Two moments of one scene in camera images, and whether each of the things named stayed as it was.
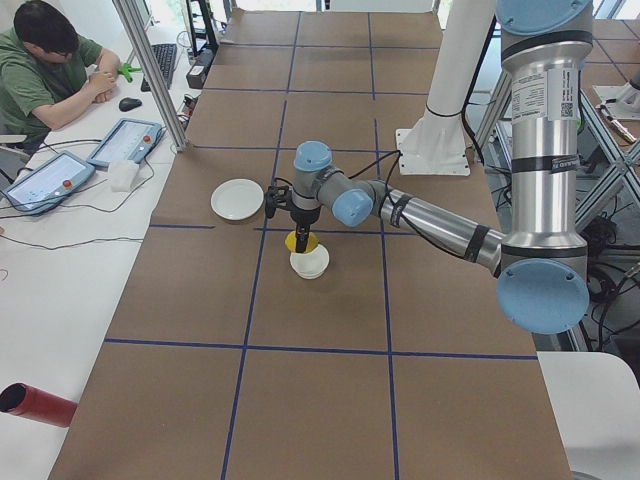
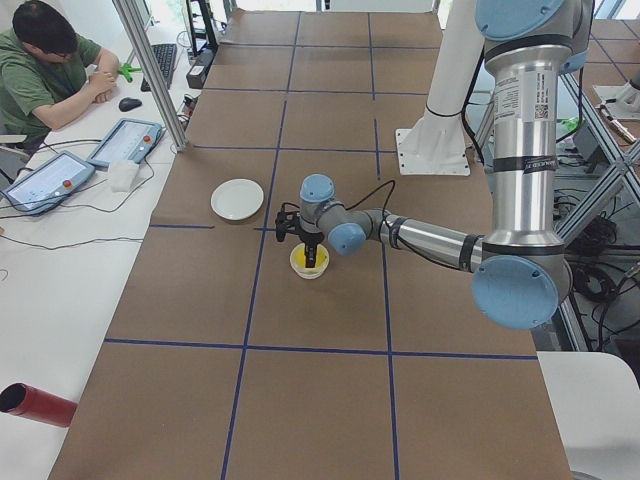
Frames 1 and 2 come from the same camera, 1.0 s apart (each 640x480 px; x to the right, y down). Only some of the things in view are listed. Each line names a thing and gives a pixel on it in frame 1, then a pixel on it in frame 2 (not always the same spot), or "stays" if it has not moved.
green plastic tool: [126, 71] stays
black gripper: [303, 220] → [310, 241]
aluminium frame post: [131, 19] stays
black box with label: [197, 74] stays
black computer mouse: [126, 104] stays
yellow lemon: [290, 241] → [300, 258]
